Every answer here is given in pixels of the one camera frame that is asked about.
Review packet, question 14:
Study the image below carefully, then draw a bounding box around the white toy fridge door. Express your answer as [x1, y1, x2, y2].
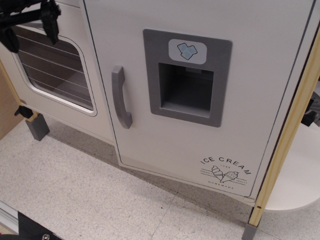
[83, 0, 320, 201]

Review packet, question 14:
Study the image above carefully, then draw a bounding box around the black clamp knob left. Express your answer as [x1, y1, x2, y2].
[14, 105, 33, 119]

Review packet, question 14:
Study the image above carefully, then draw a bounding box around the grey fridge door handle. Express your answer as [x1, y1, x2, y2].
[111, 65, 133, 129]

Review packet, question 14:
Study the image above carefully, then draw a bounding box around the light wood right post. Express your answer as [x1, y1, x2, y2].
[248, 30, 320, 227]

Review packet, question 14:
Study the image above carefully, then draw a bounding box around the silver aluminium rail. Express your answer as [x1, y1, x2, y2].
[0, 201, 19, 234]

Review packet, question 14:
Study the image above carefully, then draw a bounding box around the light wood left panel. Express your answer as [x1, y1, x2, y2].
[0, 62, 23, 139]

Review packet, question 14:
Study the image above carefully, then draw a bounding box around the grey left cabinet foot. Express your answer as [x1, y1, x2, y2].
[25, 114, 50, 141]

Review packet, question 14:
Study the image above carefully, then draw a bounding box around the white oven door with window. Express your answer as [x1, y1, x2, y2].
[0, 0, 114, 144]

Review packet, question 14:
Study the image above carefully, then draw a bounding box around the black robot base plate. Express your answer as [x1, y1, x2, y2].
[18, 212, 63, 240]

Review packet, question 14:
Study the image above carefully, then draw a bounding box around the black clamp at right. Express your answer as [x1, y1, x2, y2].
[301, 91, 320, 127]

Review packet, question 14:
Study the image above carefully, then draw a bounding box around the grey cabinet foot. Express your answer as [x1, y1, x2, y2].
[241, 223, 258, 240]
[25, 114, 50, 141]

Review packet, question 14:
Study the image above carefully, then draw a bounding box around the white round table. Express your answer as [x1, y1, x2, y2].
[265, 123, 320, 213]

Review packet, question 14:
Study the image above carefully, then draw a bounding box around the grey ice dispenser panel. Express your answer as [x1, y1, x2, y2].
[143, 29, 233, 128]

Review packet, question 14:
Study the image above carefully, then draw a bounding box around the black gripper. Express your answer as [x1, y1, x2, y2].
[0, 0, 61, 53]

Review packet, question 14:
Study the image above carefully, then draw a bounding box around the grey right cabinet foot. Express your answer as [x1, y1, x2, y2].
[241, 223, 258, 240]

